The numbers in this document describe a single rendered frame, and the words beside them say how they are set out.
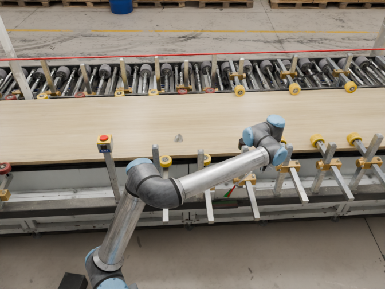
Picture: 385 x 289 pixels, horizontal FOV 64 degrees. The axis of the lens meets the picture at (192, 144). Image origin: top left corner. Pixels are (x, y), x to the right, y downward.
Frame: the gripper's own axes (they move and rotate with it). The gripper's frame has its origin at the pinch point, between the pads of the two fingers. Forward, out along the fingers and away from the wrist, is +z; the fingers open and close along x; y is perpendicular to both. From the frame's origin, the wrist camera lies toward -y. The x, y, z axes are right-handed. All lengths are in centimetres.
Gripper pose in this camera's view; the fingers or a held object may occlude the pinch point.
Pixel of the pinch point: (260, 171)
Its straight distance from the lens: 177.5
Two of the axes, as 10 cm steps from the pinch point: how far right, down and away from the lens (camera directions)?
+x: -0.4, -6.6, 7.5
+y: 10.0, -0.3, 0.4
